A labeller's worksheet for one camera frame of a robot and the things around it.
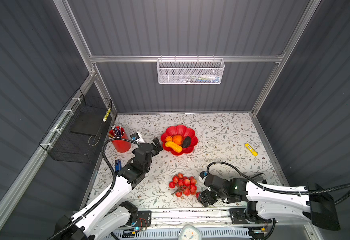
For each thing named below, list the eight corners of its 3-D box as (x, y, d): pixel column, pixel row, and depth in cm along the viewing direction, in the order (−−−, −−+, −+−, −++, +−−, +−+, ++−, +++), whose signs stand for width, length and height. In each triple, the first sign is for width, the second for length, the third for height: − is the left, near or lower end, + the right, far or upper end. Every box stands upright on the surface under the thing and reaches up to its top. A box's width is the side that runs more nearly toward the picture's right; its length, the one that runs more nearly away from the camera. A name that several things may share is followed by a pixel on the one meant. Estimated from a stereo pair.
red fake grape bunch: (169, 196, 82) (168, 192, 76) (169, 178, 89) (169, 173, 83) (196, 196, 82) (197, 192, 76) (194, 178, 89) (196, 173, 83)
